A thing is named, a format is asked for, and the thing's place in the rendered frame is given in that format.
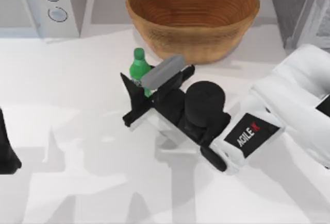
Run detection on green bottle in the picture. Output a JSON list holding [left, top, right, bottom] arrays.
[[128, 48, 154, 98]]

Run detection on brown woven basket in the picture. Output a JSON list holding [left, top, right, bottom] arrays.
[[125, 0, 261, 65]]

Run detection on small microwave knob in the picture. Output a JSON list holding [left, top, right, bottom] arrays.
[[47, 5, 69, 24]]

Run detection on grey cabinet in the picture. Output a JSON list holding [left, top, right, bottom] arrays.
[[267, 0, 330, 55]]

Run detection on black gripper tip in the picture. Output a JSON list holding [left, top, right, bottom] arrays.
[[0, 107, 23, 176]]

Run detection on pale microwave oven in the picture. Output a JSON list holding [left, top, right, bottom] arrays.
[[0, 0, 81, 44]]

